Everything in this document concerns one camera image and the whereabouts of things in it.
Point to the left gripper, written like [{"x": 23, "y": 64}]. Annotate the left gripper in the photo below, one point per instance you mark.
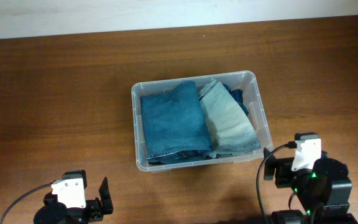
[{"x": 95, "y": 206}]

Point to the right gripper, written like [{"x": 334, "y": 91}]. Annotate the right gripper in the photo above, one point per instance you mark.
[{"x": 281, "y": 166}]

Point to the light grey jeans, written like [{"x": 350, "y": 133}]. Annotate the light grey jeans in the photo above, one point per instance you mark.
[{"x": 230, "y": 130}]

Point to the blue taped cloth bundle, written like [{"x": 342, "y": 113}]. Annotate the blue taped cloth bundle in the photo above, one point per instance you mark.
[{"x": 237, "y": 94}]

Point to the dark blue jeans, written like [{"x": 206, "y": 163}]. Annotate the dark blue jeans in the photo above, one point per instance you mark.
[{"x": 174, "y": 126}]

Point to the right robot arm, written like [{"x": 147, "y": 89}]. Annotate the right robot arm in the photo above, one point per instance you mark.
[{"x": 321, "y": 184}]

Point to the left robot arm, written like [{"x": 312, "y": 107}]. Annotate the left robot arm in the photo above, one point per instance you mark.
[{"x": 66, "y": 203}]

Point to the clear plastic storage bin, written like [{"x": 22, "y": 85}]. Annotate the clear plastic storage bin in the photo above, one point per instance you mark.
[{"x": 244, "y": 80}]

